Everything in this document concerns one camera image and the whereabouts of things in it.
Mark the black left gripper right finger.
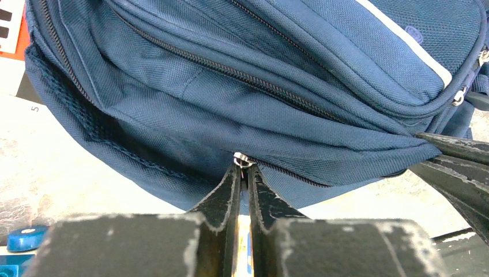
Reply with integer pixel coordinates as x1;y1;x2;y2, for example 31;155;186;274
247;165;306;276

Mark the navy blue student backpack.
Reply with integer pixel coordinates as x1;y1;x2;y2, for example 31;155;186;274
25;1;488;209

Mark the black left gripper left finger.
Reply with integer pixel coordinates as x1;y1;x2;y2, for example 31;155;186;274
188;164;241;276

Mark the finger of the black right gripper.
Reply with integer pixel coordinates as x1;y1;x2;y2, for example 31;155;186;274
410;155;488;244
415;133;488;166

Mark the black white chessboard mat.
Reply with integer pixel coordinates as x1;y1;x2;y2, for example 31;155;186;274
1;0;43;111

